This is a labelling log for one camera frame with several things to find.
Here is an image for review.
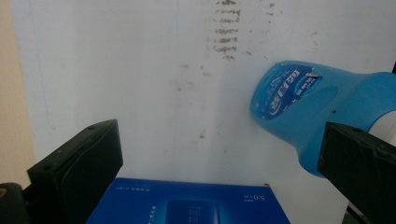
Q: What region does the blue plastic bottle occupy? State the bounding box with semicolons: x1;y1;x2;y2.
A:
249;60;396;178

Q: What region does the blue cardboard box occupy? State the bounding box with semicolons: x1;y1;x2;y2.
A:
86;177;291;224

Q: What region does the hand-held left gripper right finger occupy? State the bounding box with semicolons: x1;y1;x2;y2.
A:
317;121;396;224

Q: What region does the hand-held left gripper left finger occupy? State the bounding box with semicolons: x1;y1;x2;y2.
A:
26;119;124;224

